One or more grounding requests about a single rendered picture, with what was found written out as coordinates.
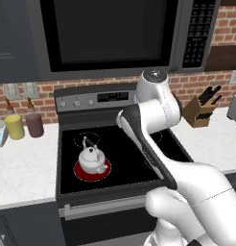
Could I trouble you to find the brown-capped bottle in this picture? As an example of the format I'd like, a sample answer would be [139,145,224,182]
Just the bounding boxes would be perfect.
[26,96,35,114]
[5,98,15,116]

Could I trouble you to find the maroon canister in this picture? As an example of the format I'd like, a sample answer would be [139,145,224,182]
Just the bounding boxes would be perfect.
[25,112,45,139]

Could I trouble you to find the silver oven door handle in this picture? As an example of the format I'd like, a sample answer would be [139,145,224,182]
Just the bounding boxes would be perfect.
[62,197,151,222]

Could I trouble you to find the grey microwave oven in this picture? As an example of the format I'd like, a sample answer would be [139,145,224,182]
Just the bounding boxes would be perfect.
[26,0,222,82]

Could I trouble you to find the white wall outlet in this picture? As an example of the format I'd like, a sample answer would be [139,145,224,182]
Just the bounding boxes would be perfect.
[228,69,236,86]
[2,83,22,101]
[21,82,40,100]

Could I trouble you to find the wooden knife block with knives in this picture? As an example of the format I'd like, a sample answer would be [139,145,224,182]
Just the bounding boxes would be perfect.
[181,85,223,129]

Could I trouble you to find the dark grey wall cupboard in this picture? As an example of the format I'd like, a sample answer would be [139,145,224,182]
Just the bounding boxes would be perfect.
[0,0,41,85]

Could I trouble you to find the steel stove with black hob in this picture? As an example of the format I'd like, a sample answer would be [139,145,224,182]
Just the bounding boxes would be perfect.
[53,82,195,246]

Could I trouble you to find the white kettle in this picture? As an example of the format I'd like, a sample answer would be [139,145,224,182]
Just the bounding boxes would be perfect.
[78,144,109,174]

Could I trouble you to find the dark oven door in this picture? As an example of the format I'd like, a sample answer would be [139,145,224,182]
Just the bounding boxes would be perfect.
[58,194,160,246]

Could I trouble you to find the grey toaster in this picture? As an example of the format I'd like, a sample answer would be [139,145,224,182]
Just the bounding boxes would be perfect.
[226,93,236,127]

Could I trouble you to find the dark grey base cupboard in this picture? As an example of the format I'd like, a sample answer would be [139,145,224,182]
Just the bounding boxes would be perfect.
[0,201,67,246]

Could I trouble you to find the black microwave door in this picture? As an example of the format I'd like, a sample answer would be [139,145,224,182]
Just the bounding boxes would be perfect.
[38,0,180,73]

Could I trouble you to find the yellow canister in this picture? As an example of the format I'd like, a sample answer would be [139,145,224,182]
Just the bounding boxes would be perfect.
[4,113,26,141]

